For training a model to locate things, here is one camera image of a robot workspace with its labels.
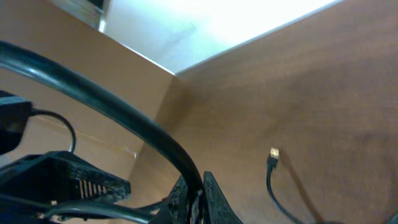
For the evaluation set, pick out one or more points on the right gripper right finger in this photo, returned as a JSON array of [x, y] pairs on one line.
[[216, 209]]

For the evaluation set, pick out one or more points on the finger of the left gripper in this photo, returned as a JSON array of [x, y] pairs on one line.
[[61, 176]]

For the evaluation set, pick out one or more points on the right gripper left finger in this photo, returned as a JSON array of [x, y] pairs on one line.
[[176, 206]]

